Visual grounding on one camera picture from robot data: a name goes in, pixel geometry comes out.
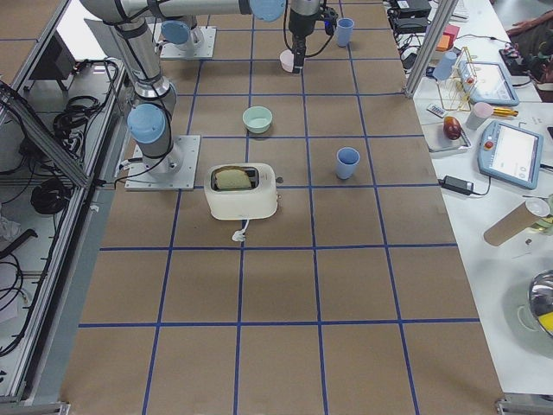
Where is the pink bowl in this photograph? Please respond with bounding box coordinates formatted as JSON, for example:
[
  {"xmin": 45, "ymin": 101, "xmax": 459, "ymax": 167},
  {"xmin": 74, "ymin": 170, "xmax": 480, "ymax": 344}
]
[{"xmin": 279, "ymin": 49, "xmax": 294, "ymax": 73}]

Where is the mint green bowl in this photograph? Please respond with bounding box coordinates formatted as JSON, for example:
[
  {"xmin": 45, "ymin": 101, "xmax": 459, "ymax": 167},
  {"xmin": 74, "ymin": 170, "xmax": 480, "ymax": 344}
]
[{"xmin": 242, "ymin": 105, "xmax": 273, "ymax": 134}]

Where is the toast slice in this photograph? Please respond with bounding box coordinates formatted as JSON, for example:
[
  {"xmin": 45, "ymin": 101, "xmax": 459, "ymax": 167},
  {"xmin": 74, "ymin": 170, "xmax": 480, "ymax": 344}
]
[{"xmin": 214, "ymin": 167, "xmax": 251, "ymax": 190}]

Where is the upside-down blue cup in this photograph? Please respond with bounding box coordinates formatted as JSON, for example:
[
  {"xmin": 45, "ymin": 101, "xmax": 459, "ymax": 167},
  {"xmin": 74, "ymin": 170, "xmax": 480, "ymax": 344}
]
[{"xmin": 432, "ymin": 51, "xmax": 457, "ymax": 80}]

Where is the orange sticky note block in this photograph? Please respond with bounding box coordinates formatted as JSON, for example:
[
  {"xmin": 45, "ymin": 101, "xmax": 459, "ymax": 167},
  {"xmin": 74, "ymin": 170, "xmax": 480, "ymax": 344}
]
[{"xmin": 435, "ymin": 34, "xmax": 454, "ymax": 52}]

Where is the cream white toaster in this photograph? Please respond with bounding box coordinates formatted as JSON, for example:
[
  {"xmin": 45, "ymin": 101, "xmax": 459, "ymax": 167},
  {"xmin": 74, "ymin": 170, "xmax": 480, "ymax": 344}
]
[{"xmin": 204, "ymin": 163, "xmax": 278, "ymax": 220}]

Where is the metal tray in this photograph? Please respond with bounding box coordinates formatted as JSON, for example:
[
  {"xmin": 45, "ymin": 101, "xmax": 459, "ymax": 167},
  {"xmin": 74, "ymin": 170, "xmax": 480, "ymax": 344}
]
[{"xmin": 422, "ymin": 122, "xmax": 472, "ymax": 154}]

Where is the red apple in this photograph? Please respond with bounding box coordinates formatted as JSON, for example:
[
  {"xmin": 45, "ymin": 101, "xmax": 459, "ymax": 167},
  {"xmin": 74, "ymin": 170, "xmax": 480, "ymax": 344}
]
[{"xmin": 442, "ymin": 116, "xmax": 462, "ymax": 140}]

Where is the far teach pendant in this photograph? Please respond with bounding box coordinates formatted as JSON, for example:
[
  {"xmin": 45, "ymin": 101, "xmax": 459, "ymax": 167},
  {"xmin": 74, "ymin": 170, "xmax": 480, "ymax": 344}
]
[{"xmin": 458, "ymin": 61, "xmax": 519, "ymax": 107}]

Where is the teach pendant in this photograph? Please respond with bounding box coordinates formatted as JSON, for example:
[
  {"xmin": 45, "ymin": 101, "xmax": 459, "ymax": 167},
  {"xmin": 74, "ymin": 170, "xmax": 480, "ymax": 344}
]
[
  {"xmin": 477, "ymin": 121, "xmax": 543, "ymax": 189},
  {"xmin": 458, "ymin": 61, "xmax": 519, "ymax": 107}
]

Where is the white pink cup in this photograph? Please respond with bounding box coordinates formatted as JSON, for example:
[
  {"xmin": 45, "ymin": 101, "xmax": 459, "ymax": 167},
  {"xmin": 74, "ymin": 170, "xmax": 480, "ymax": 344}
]
[{"xmin": 465, "ymin": 102, "xmax": 493, "ymax": 131}]

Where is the black power adapter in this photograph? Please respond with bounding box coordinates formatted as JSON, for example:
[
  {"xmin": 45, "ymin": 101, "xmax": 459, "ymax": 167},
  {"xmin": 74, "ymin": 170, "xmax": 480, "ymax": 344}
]
[{"xmin": 438, "ymin": 176, "xmax": 474, "ymax": 195}]

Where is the near teach pendant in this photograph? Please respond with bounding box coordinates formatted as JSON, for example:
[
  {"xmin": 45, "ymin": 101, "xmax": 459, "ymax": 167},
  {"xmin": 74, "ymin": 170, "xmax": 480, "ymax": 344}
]
[{"xmin": 477, "ymin": 121, "xmax": 543, "ymax": 189}]

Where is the cardboard tube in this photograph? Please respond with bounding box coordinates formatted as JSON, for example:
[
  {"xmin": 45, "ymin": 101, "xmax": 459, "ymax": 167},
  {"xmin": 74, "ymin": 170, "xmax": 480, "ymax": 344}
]
[{"xmin": 483, "ymin": 198, "xmax": 550, "ymax": 246}]

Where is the metal bowl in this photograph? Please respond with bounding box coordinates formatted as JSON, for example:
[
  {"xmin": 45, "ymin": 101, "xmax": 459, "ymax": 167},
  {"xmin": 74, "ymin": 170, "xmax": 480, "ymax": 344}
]
[{"xmin": 529, "ymin": 270, "xmax": 552, "ymax": 337}]

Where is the aluminium frame post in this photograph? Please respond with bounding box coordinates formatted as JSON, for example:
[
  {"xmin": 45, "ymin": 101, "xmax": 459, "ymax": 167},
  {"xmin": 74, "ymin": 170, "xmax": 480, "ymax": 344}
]
[{"xmin": 404, "ymin": 0, "xmax": 457, "ymax": 99}]

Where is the gold wire rack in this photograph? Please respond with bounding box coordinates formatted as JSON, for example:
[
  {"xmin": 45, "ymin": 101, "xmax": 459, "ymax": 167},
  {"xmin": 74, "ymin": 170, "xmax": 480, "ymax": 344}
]
[{"xmin": 434, "ymin": 47, "xmax": 471, "ymax": 112}]

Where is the white toaster cord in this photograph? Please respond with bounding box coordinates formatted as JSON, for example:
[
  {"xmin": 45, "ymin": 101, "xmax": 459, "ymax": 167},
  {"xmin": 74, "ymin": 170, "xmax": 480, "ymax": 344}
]
[{"xmin": 232, "ymin": 218, "xmax": 251, "ymax": 243}]

